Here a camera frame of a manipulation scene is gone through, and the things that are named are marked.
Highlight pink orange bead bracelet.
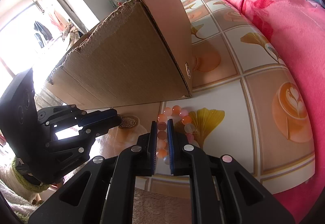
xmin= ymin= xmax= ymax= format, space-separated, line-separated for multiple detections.
xmin=156 ymin=105 xmax=196 ymax=166

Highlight white fluffy left sleeve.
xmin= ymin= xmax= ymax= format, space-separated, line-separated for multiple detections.
xmin=1 ymin=157 xmax=50 ymax=223

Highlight brown cardboard box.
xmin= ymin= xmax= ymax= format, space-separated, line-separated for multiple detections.
xmin=46 ymin=0 xmax=192 ymax=110

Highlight patterned tablecloth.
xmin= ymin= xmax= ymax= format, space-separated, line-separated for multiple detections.
xmin=91 ymin=0 xmax=316 ymax=194

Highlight pink blanket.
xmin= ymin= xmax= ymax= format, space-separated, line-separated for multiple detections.
xmin=225 ymin=0 xmax=324 ymax=223

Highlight black left camera box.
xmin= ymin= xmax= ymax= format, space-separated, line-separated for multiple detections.
xmin=1 ymin=69 xmax=40 ymax=163

